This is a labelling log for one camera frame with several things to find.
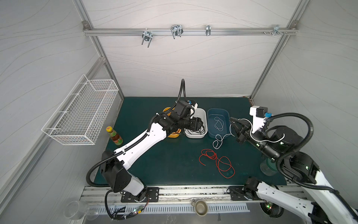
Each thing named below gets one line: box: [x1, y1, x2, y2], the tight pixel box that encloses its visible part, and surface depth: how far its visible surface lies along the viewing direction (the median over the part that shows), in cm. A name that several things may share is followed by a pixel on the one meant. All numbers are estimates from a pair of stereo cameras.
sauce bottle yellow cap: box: [105, 126, 124, 146], surface depth 84 cm
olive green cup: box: [191, 198, 209, 217], surface depth 70 cm
